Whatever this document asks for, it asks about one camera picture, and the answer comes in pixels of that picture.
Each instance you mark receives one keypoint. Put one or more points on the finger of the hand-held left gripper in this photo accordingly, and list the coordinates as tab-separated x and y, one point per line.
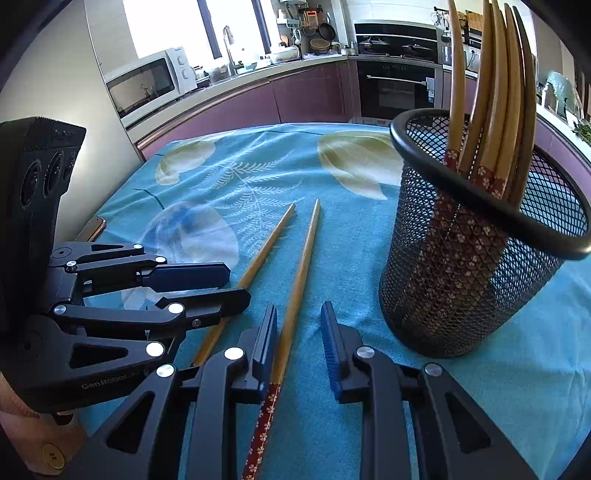
212	302
194	276

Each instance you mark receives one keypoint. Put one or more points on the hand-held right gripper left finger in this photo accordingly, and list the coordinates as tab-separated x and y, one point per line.
265	350

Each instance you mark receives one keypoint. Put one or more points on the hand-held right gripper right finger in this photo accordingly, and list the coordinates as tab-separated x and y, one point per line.
330	346

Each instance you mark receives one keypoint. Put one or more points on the black mesh utensil holder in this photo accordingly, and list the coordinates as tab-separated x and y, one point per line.
415	300

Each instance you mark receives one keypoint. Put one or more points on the person's left forearm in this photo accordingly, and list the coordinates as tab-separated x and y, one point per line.
55	443

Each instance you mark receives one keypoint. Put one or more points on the dark phone with copper edge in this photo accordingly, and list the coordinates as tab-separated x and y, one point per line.
92	228

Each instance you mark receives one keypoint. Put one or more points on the grey refrigerator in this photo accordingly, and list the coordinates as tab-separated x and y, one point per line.
55	69

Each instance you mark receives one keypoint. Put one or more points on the white microwave oven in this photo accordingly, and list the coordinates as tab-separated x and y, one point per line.
138	85

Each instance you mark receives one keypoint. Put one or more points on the blue floral tablecloth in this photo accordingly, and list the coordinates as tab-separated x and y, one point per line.
531	392

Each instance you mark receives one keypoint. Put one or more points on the purple cabinet run with sink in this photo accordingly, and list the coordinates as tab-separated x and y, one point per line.
300	97

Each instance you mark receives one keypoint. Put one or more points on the steel kitchen faucet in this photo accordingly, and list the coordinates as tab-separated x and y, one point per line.
229	50

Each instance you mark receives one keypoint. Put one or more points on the kitchen window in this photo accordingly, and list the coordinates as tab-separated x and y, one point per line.
161	23

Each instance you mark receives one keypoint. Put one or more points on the white bowl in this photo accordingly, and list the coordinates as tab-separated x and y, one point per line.
284	55

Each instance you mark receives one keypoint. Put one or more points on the black built-in oven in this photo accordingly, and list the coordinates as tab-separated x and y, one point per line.
397	92

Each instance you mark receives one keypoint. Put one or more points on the woven bamboo basket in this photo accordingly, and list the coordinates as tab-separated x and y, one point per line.
319	45

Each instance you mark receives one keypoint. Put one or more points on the hanging black frying pan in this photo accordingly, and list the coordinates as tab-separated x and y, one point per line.
328	32

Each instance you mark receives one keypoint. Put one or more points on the black cooking pot with lid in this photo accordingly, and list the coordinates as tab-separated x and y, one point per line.
375	46
418	50

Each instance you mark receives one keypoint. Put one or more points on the black integrated stove unit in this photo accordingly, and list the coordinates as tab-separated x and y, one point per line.
397	30

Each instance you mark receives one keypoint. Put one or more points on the green leafy vegetables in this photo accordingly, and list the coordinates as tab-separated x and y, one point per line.
584	133

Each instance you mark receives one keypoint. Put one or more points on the teal air fryer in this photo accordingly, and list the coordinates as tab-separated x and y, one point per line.
561	90

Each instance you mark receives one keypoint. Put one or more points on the black wall rack with boards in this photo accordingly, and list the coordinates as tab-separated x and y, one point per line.
471	23

